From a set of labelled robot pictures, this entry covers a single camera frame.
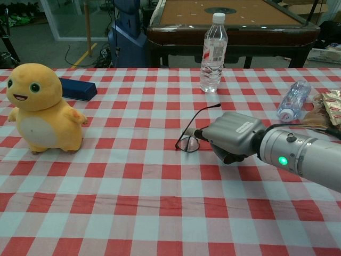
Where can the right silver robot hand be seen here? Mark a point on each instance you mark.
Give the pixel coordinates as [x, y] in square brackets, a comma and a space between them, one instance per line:
[234, 133]

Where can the thin-framed eyeglasses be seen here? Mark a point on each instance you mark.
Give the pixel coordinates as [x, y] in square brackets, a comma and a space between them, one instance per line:
[189, 144]

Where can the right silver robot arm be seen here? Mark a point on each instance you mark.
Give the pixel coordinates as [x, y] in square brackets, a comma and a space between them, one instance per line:
[306, 154]

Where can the dark blue glasses case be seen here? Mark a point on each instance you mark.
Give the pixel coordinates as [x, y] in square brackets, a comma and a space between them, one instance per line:
[77, 89]

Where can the clear water bottle without label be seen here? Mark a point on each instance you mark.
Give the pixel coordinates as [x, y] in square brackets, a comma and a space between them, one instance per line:
[293, 101]

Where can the clear water bottle red label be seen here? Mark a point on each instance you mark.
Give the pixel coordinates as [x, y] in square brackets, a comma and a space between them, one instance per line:
[214, 53]

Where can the brown snack packet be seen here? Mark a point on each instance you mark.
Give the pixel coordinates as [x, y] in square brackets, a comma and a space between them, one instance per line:
[315, 117]

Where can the gold foil snack packet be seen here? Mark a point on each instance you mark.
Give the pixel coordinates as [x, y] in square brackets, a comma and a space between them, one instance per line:
[334, 106]

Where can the red white checked tablecloth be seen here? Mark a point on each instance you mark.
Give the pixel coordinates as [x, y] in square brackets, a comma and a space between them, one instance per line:
[133, 186]

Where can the white printed box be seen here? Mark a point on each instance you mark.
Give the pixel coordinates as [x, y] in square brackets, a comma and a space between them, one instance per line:
[325, 55]

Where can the dark wooden mahjong table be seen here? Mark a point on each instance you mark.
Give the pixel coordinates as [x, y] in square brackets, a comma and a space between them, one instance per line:
[186, 13]

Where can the wooden pole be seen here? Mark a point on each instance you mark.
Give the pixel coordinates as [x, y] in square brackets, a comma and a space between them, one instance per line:
[88, 26]

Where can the yellow plush dinosaur toy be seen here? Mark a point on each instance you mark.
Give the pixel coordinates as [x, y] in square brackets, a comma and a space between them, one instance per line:
[40, 106]

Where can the blue machine pedestal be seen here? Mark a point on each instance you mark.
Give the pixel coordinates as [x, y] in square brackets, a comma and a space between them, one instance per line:
[128, 40]

